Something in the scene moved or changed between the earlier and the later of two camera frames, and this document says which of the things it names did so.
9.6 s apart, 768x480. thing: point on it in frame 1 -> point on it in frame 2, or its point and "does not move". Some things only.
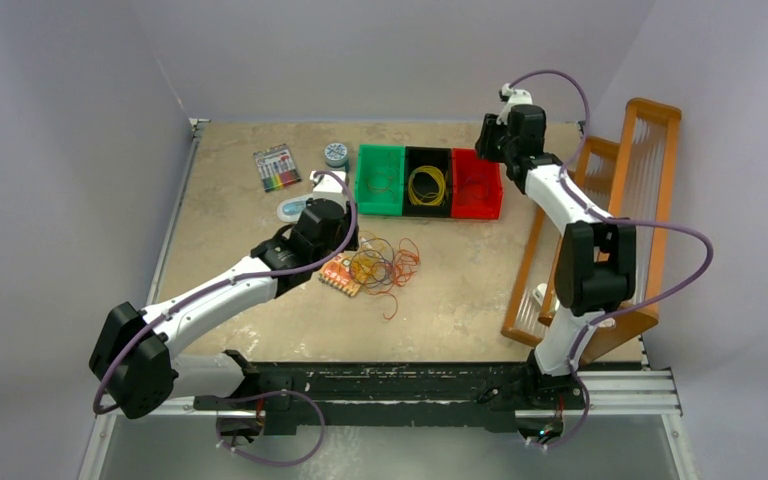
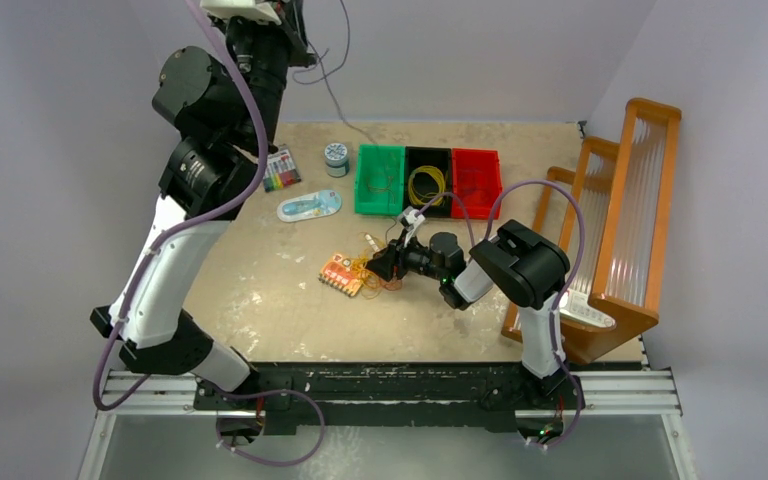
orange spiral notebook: [341, 272] does not move
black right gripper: [485, 146] -> [384, 262]
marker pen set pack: [277, 167] does not move
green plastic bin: [380, 179] does not move
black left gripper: [345, 225] -> [290, 34]
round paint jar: [336, 154] does not move
